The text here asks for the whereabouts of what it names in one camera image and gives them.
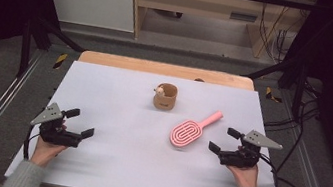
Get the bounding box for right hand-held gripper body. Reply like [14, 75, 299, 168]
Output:
[216, 125, 285, 175]

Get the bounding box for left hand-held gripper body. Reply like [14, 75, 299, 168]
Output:
[27, 99, 88, 150]

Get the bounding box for pink hairbrush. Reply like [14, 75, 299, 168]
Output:
[167, 103, 225, 155]

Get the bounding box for person's left hand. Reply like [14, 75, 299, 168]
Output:
[29, 134, 70, 172]

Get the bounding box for person's right hand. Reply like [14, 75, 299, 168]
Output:
[224, 159, 261, 187]

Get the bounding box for white table board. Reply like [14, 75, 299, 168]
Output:
[3, 52, 304, 187]

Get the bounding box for yellow black tape strip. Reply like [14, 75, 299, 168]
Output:
[264, 86, 286, 105]
[52, 52, 69, 72]

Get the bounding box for small toy figure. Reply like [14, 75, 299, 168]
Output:
[152, 83, 167, 98]

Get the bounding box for wooden table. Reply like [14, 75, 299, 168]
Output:
[77, 48, 257, 92]

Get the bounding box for light wooden desk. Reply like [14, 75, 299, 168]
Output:
[121, 0, 319, 67]

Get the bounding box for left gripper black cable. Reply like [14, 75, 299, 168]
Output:
[21, 123, 43, 162]

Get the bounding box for black floor cable bundle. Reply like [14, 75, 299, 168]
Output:
[256, 72, 326, 180]

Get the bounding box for black frame leg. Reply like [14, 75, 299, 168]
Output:
[237, 48, 314, 123]
[14, 14, 89, 88]

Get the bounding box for cables behind wooden desk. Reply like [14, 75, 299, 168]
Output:
[251, 0, 303, 66]

